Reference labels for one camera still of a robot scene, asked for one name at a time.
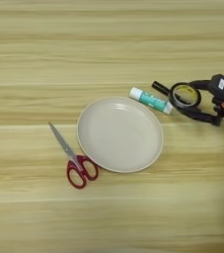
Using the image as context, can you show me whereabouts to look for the black tape roll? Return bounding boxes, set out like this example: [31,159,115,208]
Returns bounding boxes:
[168,82,202,111]

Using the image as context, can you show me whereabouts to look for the beige round plate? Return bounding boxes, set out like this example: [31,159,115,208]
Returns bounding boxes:
[76,96,165,174]

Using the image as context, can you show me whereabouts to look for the black marker pen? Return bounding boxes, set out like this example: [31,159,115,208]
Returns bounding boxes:
[151,80,173,97]

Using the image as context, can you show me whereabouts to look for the white teal glue stick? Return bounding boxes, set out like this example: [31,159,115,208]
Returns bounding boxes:
[128,86,175,116]

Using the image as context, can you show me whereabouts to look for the black box with white label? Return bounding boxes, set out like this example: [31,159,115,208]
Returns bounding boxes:
[209,73,224,97]

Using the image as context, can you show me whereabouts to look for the red handled scissors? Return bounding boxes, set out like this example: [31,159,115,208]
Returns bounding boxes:
[48,122,100,190]

